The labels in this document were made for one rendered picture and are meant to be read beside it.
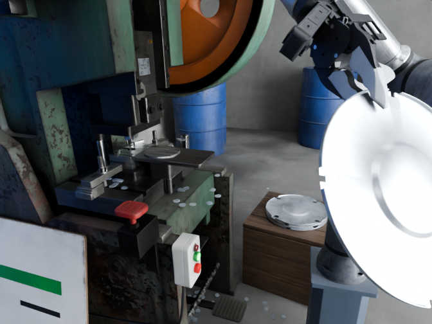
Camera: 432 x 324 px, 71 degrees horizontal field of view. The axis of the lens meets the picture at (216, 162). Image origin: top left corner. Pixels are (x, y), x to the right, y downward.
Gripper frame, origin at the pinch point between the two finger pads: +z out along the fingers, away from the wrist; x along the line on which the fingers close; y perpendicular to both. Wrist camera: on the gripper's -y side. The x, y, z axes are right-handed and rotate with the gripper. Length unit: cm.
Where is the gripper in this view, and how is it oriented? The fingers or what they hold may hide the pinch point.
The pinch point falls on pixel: (373, 104)
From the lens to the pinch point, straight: 48.4
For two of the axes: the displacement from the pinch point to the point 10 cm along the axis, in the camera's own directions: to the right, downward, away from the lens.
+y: 8.4, -2.1, 4.9
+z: 3.9, 8.7, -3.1
